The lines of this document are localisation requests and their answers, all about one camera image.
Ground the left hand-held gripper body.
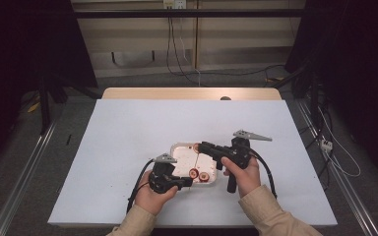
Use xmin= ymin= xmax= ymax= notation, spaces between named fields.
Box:
xmin=148 ymin=152 xmax=181 ymax=195

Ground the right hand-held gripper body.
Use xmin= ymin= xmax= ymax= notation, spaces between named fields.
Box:
xmin=215 ymin=129 xmax=273 ymax=195

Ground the thin wooden skewer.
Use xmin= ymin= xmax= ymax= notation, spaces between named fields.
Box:
xmin=188 ymin=148 xmax=201 ymax=192

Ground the square metal tray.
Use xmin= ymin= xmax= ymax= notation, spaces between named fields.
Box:
xmin=169 ymin=141 xmax=219 ymax=186

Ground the person's left hand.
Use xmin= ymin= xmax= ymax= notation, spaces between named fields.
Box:
xmin=134 ymin=170 xmax=180 ymax=216

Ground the person's right hand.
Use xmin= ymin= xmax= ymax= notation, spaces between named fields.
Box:
xmin=220 ymin=156 xmax=262 ymax=200

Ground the white table cover board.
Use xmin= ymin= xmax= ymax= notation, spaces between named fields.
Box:
xmin=47 ymin=98 xmax=339 ymax=229

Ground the light wooden table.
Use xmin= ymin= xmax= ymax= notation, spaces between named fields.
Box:
xmin=101 ymin=87 xmax=283 ymax=101

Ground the white power strip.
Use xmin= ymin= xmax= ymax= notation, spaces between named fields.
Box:
xmin=320 ymin=138 xmax=334 ymax=152

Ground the black horizontal metal bar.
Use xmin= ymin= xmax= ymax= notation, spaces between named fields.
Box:
xmin=73 ymin=9 xmax=309 ymax=19

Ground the black metal stand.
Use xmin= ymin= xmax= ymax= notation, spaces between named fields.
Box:
xmin=37 ymin=73 xmax=53 ymax=135

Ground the yellow floor tape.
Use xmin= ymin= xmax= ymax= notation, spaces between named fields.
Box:
xmin=27 ymin=101 xmax=41 ymax=114

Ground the black curtain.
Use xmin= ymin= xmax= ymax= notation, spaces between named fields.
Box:
xmin=0 ymin=0 xmax=98 ymax=171
xmin=283 ymin=0 xmax=378 ymax=180

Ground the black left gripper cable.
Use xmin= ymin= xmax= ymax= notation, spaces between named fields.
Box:
xmin=126 ymin=158 xmax=156 ymax=214

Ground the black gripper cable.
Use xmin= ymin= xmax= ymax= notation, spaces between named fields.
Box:
xmin=126 ymin=158 xmax=156 ymax=214
xmin=248 ymin=147 xmax=279 ymax=200

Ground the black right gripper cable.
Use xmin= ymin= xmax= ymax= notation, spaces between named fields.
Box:
xmin=248 ymin=147 xmax=279 ymax=200

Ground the black floor cable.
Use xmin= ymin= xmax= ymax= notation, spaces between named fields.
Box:
xmin=199 ymin=64 xmax=287 ymax=79

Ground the silver metal floor rail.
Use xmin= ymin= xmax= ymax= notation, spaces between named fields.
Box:
xmin=295 ymin=98 xmax=378 ymax=236
xmin=0 ymin=120 xmax=59 ymax=236

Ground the white hanging cable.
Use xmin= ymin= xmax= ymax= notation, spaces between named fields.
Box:
xmin=178 ymin=18 xmax=202 ymax=87

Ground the white floor cable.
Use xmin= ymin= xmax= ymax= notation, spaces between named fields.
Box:
xmin=317 ymin=106 xmax=362 ymax=179

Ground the black hanging cable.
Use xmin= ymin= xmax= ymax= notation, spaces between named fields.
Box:
xmin=165 ymin=17 xmax=201 ymax=87

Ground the white wall socket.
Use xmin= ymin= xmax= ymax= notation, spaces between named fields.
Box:
xmin=162 ymin=0 xmax=187 ymax=10

